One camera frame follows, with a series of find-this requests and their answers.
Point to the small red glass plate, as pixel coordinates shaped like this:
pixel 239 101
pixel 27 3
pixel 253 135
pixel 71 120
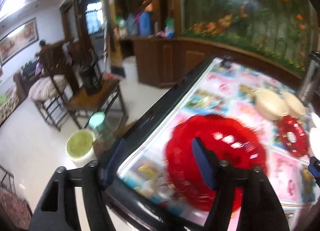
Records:
pixel 293 137

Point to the white tub with green lid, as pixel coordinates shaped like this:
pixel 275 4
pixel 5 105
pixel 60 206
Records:
pixel 79 147

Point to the colourful patterned tablecloth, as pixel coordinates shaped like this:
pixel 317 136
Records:
pixel 236 112

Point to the stainless steel thermos jug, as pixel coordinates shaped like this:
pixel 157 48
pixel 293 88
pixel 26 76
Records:
pixel 310 80

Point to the white foam bowl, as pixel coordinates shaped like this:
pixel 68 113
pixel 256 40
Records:
pixel 315 120
pixel 314 139

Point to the wooden chair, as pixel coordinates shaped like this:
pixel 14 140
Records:
pixel 92 92

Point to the floral aquarium backdrop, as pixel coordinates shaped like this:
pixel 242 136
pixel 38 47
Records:
pixel 279 30

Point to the blue water jug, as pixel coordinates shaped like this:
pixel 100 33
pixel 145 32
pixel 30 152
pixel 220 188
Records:
pixel 145 24

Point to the white plastic bucket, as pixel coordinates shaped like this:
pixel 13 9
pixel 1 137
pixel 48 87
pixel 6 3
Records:
pixel 130 68

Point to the small black device on table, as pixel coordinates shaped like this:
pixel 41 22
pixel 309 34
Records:
pixel 226 62

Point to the large beige bowl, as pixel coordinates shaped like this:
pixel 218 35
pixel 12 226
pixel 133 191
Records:
pixel 270 105

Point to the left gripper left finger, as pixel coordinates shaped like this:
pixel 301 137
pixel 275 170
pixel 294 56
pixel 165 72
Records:
pixel 57 208

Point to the small beige bowl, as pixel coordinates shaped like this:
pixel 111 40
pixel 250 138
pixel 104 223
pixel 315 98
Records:
pixel 295 106

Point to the green lidded jar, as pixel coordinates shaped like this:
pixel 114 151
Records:
pixel 98 122

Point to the framed wall painting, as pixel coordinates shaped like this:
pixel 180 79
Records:
pixel 19 39

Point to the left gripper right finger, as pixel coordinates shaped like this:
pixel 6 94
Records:
pixel 260 207

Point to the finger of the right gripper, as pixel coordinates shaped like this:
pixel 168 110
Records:
pixel 314 169

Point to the large red glass plate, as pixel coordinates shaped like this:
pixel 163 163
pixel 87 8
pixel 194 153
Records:
pixel 205 140

